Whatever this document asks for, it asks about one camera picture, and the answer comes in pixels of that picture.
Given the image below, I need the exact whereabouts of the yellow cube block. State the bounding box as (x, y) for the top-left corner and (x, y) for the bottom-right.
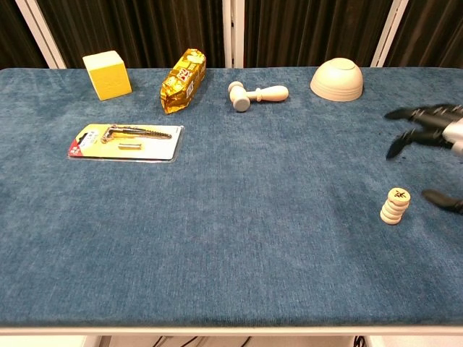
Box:
(82, 50), (133, 102)

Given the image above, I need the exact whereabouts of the white table frame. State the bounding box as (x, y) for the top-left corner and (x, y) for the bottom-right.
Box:
(0, 325), (463, 347)

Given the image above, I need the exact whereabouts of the gold foil snack packet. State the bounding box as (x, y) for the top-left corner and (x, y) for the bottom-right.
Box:
(160, 48), (208, 116)

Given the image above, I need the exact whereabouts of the blue table cloth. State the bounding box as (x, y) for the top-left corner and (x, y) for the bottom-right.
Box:
(0, 67), (463, 328)

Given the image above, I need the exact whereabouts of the dark pleated curtain panel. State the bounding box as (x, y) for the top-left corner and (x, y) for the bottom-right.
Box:
(244, 0), (395, 68)
(35, 0), (225, 69)
(386, 0), (463, 68)
(0, 0), (50, 72)

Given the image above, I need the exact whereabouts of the white screen frame post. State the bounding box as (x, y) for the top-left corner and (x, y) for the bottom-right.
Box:
(221, 0), (246, 69)
(14, 0), (68, 69)
(370, 0), (410, 68)

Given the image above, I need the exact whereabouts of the beige upturned bowl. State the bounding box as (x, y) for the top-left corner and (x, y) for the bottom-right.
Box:
(310, 57), (365, 103)

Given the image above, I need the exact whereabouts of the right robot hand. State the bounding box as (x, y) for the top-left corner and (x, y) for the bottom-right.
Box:
(383, 103), (463, 213)

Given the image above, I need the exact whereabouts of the razor blister pack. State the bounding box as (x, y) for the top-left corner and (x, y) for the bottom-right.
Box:
(67, 123), (186, 164)

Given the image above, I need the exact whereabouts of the wooden toy mallet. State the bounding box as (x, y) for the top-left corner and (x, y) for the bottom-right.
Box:
(227, 81), (290, 113)

